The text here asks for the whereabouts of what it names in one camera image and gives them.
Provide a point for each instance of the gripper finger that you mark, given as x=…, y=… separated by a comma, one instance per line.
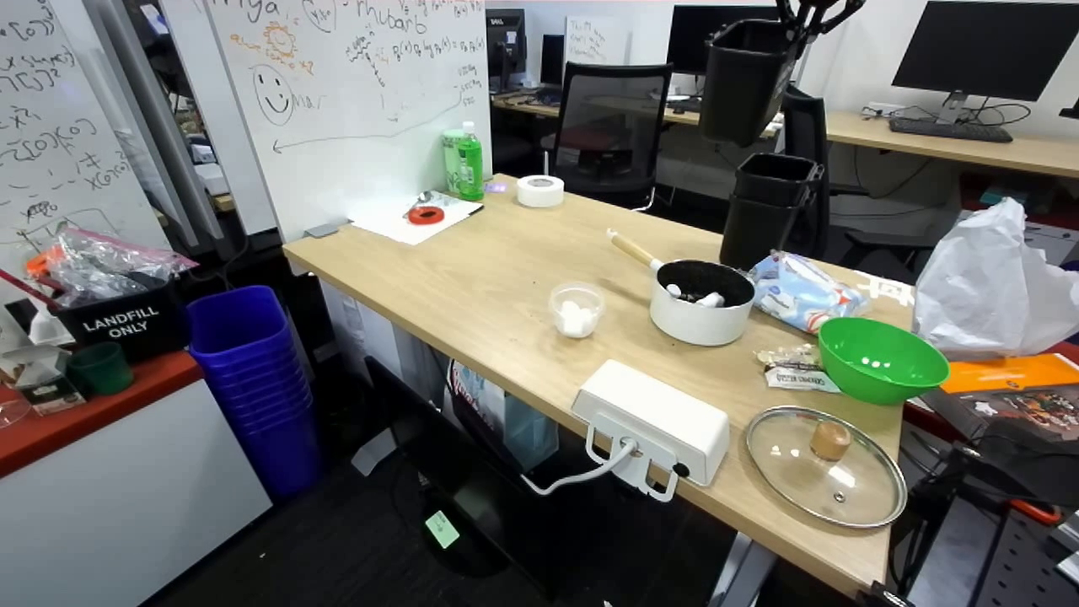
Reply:
x=834, y=12
x=792, y=18

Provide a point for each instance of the black plastic bin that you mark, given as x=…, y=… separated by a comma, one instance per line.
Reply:
x=780, y=179
x=746, y=84
x=759, y=232

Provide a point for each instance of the stack of blue bins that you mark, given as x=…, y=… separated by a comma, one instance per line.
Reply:
x=253, y=379

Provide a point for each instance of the large black monitor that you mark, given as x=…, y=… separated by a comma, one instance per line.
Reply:
x=986, y=46

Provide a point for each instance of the black keyboard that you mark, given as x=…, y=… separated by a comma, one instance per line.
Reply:
x=948, y=129

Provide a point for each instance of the wooden desk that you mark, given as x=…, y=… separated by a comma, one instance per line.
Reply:
x=952, y=150

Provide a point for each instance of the small whiteboard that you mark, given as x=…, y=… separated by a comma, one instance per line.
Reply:
x=597, y=40

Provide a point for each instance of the black mesh office chair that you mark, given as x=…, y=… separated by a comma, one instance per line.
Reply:
x=611, y=126

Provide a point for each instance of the blue and white packet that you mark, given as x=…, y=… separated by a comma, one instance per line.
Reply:
x=801, y=291

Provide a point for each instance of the row of monitors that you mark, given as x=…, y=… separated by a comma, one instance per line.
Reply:
x=506, y=46

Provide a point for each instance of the white markers in pot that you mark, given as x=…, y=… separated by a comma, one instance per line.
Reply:
x=700, y=297

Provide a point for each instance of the white tape roll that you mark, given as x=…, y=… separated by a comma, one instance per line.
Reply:
x=539, y=192

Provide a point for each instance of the white plastic bag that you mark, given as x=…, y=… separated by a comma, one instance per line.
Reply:
x=986, y=287

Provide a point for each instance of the small snack packets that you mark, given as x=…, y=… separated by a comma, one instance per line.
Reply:
x=797, y=371

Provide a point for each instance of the green bottle with white cap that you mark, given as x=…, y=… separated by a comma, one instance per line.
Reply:
x=470, y=164

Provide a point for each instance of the green plastic bowl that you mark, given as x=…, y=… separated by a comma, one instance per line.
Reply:
x=881, y=371

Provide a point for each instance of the clear plastic cup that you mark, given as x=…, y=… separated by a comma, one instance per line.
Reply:
x=577, y=314

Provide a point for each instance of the orange book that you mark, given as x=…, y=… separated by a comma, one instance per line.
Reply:
x=1011, y=373

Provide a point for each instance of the red tape roll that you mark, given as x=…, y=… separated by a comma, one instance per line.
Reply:
x=426, y=216

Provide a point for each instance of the white power box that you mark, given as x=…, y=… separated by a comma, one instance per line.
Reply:
x=653, y=413

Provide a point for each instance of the dark magazine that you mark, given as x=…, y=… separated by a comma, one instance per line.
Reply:
x=1011, y=413

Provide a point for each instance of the large whiteboard with smiley drawing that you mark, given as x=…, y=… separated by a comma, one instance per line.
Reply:
x=354, y=101

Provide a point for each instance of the white paper sheet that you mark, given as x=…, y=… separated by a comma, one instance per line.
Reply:
x=396, y=226

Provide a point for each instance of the glass lid with wooden knob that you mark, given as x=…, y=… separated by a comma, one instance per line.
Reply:
x=822, y=472

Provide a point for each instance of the grey whiteboard eraser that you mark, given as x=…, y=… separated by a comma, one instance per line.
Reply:
x=327, y=228

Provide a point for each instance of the crumpled clear plastic bags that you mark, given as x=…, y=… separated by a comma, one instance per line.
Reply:
x=101, y=261

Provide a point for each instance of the black landfill bin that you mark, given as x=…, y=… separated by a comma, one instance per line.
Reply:
x=126, y=324

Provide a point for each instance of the whiteboard with formulas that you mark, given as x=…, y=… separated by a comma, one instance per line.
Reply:
x=59, y=126

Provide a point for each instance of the dark green cup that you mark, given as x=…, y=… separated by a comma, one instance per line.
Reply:
x=101, y=371

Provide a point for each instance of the white cabinet with red top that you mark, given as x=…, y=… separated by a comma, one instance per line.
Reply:
x=118, y=489

